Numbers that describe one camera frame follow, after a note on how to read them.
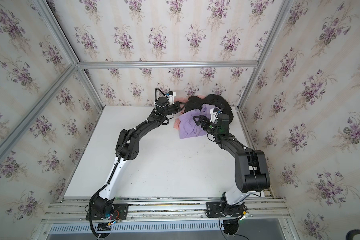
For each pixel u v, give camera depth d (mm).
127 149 650
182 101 979
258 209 755
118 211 718
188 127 1006
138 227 765
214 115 824
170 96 930
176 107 905
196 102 1065
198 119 802
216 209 733
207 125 801
